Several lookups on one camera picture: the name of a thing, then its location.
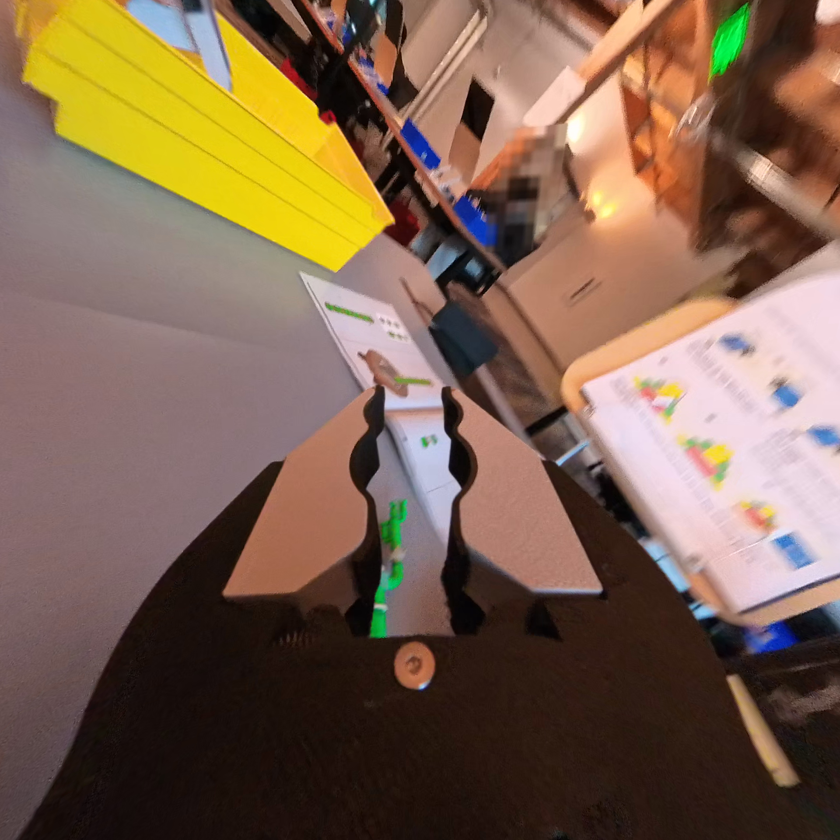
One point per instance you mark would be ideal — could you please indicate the red container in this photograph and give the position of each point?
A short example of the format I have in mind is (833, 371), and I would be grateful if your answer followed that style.
(403, 224)

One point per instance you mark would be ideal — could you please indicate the stack of yellow bins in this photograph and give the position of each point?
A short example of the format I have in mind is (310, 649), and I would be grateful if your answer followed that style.
(197, 151)

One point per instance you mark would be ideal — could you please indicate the printed instruction sheet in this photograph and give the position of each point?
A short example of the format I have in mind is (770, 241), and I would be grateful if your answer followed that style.
(722, 459)

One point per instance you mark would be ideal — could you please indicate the wall plate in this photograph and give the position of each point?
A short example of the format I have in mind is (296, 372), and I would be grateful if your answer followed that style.
(584, 291)

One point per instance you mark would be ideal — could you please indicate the black box with green light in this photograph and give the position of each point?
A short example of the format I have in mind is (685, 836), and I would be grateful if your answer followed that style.
(463, 341)

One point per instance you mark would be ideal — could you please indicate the green toy bamboo stalk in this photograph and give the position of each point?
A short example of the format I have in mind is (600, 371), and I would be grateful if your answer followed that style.
(394, 531)

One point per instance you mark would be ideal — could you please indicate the long wooden table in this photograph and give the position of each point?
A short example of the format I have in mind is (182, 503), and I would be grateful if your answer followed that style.
(420, 177)

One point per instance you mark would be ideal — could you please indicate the green exit sign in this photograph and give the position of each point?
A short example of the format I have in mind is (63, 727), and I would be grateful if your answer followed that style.
(730, 39)

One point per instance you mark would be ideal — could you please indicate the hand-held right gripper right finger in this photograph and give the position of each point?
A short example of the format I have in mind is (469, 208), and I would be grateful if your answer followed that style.
(525, 525)

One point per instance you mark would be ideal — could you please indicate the open instruction booklet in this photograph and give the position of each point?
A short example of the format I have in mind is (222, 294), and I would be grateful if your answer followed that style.
(367, 341)

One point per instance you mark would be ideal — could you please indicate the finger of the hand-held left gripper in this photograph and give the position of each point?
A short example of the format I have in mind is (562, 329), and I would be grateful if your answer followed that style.
(211, 46)
(164, 19)

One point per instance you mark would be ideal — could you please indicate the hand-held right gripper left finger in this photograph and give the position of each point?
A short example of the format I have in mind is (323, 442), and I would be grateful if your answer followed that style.
(308, 525)

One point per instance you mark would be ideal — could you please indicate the blue plastic bin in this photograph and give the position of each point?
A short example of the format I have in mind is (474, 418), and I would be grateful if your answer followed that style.
(474, 222)
(420, 144)

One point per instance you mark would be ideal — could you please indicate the grey desk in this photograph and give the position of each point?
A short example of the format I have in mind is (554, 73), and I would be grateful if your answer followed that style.
(131, 394)

